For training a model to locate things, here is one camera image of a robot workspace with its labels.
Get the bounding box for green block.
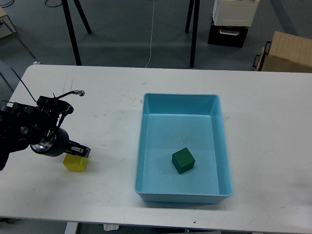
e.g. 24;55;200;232
172;147;195;174

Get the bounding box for wooden cabinet with handles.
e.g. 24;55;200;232
253;31;312;73

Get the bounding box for black trestle legs right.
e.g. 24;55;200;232
185;0;200;68

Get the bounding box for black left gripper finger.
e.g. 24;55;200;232
65;140;91;158

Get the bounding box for black trestle legs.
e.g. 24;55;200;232
185;0;200;68
60;0;93;66

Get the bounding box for light blue plastic box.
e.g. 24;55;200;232
135;93;233;204

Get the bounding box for wooden chair at left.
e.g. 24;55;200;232
0;7;36;59

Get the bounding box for crumpled white paper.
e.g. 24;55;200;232
103;224;119;232

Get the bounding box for black trestle legs left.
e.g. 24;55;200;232
60;0;93;66

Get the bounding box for yellow block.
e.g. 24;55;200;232
63;154;88;172

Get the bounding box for black storage crate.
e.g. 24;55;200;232
208;21;249;48

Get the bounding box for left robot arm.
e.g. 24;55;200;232
0;90;91;172

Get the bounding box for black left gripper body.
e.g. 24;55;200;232
30;128;70;157

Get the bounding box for white hanging cord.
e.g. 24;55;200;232
145;0;156;69

